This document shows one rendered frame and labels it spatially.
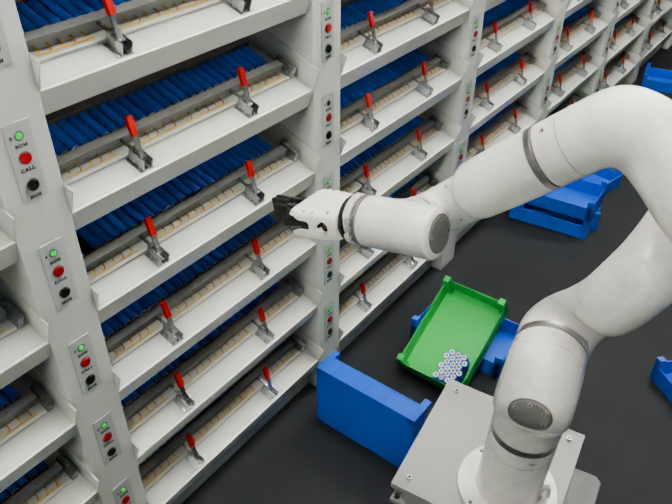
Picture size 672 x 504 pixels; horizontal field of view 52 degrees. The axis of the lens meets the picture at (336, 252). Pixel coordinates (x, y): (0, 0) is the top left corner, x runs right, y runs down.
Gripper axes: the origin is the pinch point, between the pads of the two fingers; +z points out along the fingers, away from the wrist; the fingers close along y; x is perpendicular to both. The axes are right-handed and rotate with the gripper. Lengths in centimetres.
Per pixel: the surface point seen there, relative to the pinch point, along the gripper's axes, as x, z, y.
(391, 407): -65, 1, 21
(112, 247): -2.5, 24.7, -20.5
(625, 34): -45, 31, 289
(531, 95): -38, 29, 170
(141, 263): -7.0, 22.1, -17.6
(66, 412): -26, 24, -40
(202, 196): -2.6, 24.5, 1.8
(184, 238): -7.2, 21.8, -7.1
